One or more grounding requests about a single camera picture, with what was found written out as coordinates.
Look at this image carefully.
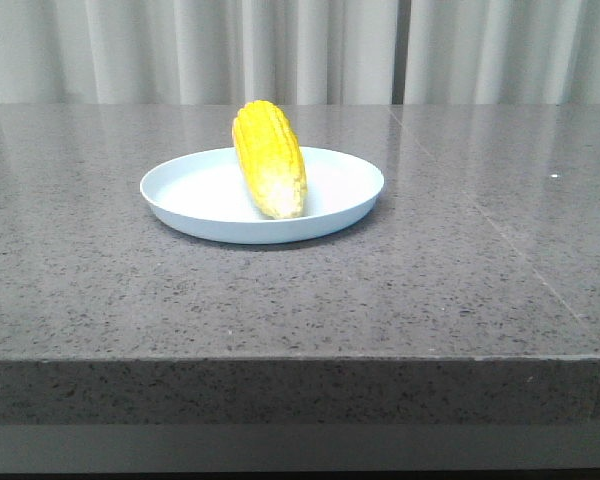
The white pleated curtain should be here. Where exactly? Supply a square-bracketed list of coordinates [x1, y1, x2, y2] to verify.
[0, 1, 600, 105]

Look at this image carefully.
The yellow corn cob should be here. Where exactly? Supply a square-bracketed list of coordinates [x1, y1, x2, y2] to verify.
[232, 100, 308, 219]

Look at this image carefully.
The light blue round plate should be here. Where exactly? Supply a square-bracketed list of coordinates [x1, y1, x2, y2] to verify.
[140, 146, 384, 245]

